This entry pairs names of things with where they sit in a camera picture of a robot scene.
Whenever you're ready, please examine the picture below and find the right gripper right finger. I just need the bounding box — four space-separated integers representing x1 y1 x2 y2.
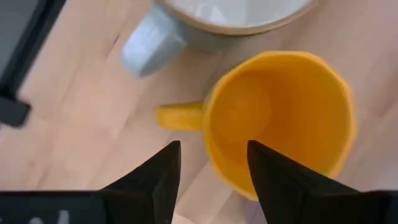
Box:
246 139 360 224

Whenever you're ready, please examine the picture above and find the orange mug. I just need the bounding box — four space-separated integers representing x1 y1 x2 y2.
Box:
154 50 358 202

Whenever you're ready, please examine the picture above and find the white mug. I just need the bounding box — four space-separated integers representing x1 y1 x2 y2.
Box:
120 0 318 79

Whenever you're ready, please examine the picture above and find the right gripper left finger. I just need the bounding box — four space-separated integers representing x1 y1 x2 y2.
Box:
99 139 182 224

